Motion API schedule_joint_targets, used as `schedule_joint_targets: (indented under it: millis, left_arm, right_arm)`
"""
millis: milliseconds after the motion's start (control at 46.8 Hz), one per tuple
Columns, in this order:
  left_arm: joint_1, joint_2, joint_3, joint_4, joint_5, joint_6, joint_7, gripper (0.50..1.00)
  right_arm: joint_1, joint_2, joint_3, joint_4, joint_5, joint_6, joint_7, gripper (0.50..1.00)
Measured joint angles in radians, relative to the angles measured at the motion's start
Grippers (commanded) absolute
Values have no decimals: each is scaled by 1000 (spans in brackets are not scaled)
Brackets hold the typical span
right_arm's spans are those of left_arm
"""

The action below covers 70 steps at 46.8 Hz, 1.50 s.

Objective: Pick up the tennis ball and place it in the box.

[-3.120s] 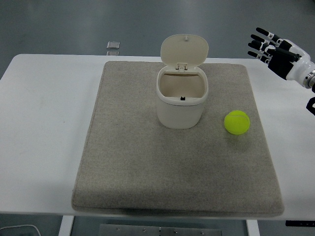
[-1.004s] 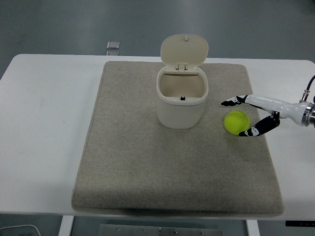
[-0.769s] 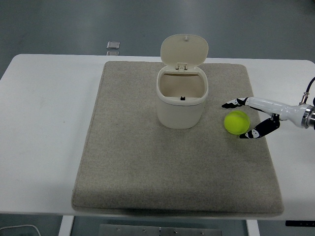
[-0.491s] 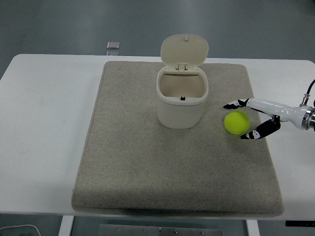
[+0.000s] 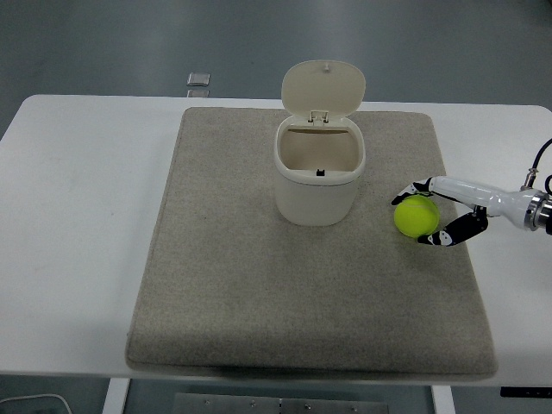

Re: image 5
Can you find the white cable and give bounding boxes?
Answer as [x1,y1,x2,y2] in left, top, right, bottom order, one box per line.
[0,393,72,414]

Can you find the black table control panel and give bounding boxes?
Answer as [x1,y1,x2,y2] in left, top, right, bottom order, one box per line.
[499,386,552,398]

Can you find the white table leg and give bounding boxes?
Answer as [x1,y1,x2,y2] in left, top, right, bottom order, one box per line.
[101,378,131,414]
[430,384,454,414]

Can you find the cream plastic bin with lid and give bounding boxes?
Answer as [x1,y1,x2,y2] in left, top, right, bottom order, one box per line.
[271,60,367,227]

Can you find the yellow-green tennis ball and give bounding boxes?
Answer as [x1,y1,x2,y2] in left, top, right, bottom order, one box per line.
[392,194,441,239]

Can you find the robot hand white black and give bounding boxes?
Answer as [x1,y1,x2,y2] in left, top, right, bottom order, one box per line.
[391,175,541,250]

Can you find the grey felt mat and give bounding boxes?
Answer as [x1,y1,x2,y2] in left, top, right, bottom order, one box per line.
[124,106,499,381]

